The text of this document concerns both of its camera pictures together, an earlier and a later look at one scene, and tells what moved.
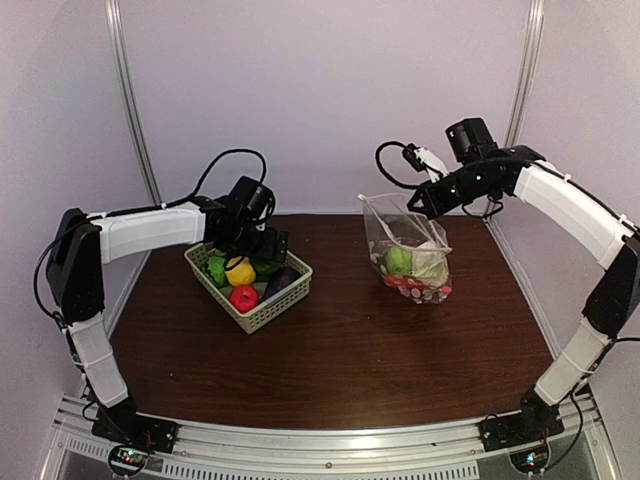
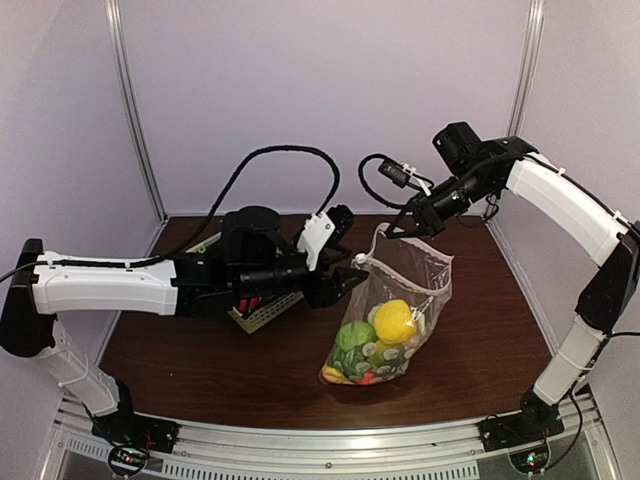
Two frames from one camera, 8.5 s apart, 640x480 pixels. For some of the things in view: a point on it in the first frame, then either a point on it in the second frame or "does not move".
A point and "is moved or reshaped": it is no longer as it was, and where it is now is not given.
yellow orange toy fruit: [242, 274] is moved or reshaped
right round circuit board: [531, 460] does not move
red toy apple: [244, 298] does not move
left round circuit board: [127, 459] does not move
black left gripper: [267, 250] -> [328, 290]
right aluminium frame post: [532, 47] does not move
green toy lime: [398, 261] -> [354, 335]
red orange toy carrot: [412, 283] -> [367, 379]
